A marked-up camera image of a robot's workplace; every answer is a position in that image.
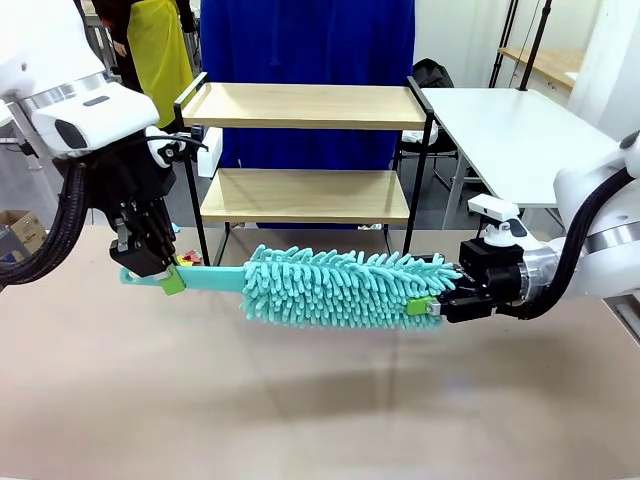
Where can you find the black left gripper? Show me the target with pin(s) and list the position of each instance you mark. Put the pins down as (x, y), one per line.
(125, 185)

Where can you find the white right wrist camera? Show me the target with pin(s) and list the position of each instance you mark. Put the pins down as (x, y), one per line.
(492, 207)

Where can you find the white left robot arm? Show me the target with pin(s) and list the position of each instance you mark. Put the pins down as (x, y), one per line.
(50, 50)

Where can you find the white crumpled bag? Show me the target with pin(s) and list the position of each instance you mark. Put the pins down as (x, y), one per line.
(417, 135)

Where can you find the long red paper scrap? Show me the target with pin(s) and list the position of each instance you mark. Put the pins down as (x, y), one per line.
(190, 257)

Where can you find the white table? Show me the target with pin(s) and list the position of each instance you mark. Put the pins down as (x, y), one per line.
(500, 130)

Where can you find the black office chair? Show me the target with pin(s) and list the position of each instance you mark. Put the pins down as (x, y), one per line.
(432, 75)

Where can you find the black tripod stand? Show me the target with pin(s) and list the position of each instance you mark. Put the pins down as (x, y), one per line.
(535, 45)
(504, 45)

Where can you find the person in yellow apron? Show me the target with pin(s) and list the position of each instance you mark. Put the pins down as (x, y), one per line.
(155, 60)

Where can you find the cardboard box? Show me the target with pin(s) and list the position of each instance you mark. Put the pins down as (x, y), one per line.
(22, 227)

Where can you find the black frame wooden shelf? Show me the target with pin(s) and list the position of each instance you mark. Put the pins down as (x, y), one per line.
(300, 105)

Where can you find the white box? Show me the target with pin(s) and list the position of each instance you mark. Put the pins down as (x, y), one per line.
(210, 150)

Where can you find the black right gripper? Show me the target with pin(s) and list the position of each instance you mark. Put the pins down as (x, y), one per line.
(500, 280)

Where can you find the light wooden table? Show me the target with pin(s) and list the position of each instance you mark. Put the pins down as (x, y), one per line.
(550, 62)

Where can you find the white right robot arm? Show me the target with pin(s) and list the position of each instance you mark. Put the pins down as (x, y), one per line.
(590, 190)

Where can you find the teal microfiber duster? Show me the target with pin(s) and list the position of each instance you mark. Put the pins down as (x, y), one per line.
(325, 295)

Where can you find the person in blue hoodie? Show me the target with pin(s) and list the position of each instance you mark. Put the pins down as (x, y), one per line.
(310, 45)

